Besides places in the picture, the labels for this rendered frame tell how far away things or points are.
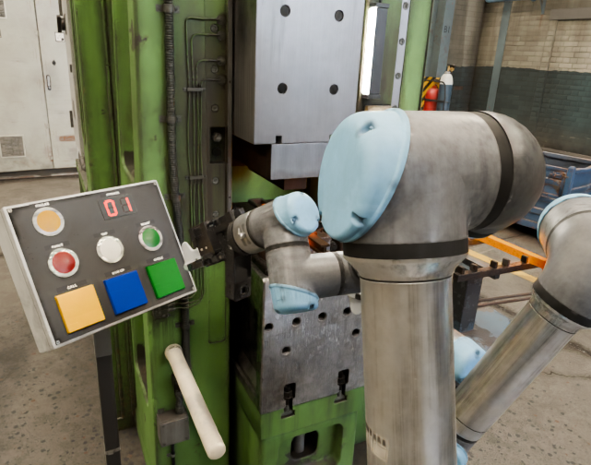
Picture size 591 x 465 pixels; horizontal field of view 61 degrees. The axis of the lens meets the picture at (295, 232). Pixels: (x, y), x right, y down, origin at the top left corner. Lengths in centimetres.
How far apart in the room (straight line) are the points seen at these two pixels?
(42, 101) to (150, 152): 514
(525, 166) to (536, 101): 952
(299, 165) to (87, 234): 58
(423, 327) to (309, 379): 116
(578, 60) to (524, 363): 899
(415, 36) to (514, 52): 868
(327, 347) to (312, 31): 90
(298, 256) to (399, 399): 38
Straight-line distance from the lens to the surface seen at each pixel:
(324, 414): 172
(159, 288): 113
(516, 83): 1025
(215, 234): 95
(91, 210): 112
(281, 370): 153
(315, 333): 152
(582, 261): 78
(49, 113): 649
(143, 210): 117
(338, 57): 138
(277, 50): 130
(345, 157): 44
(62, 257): 107
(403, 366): 46
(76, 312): 105
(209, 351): 165
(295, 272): 79
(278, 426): 166
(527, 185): 50
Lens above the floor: 149
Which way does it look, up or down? 19 degrees down
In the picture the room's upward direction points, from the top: 3 degrees clockwise
